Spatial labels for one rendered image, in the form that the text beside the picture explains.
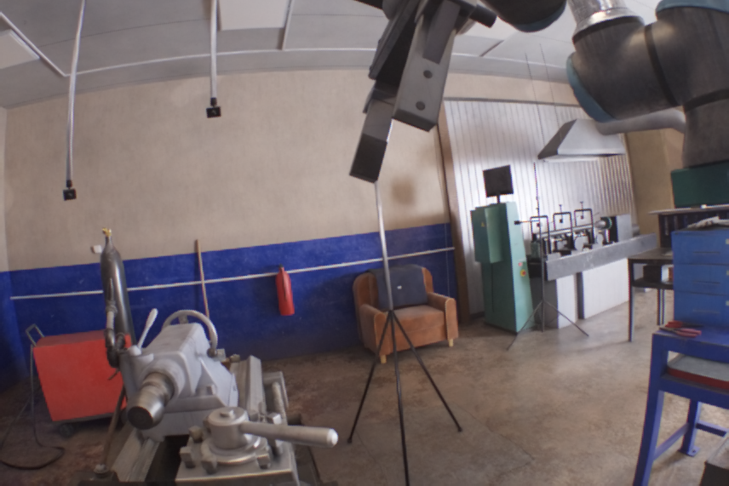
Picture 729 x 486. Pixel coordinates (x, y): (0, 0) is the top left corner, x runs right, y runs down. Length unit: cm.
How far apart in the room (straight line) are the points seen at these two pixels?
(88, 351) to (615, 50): 343
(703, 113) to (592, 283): 443
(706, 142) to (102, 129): 502
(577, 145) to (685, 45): 437
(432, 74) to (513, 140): 562
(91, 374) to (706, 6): 366
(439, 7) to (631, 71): 47
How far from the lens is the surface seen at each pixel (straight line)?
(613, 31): 71
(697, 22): 68
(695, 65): 66
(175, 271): 456
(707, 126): 64
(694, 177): 66
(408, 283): 430
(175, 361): 112
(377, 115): 38
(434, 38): 26
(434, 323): 419
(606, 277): 522
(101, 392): 346
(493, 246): 441
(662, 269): 392
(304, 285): 452
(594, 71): 72
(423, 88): 24
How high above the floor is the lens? 145
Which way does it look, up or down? 2 degrees up
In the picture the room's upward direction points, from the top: 7 degrees counter-clockwise
